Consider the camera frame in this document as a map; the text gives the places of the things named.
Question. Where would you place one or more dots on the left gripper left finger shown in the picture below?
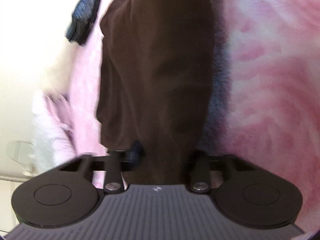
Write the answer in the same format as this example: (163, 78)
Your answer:
(72, 191)

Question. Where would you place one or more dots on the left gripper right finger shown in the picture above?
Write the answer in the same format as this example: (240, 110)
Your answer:
(243, 192)

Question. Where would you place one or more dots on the dark brown garment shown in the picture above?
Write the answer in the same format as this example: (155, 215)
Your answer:
(156, 82)

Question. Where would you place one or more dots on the lilac folded duvet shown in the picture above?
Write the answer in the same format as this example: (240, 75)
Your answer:
(53, 131)

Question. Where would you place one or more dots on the round glass side table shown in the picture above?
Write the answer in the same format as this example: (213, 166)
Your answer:
(22, 152)

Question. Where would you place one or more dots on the pink floral blanket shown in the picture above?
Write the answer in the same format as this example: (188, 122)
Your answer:
(264, 105)

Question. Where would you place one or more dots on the dark blue slipper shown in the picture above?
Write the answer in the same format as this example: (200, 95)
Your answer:
(83, 19)

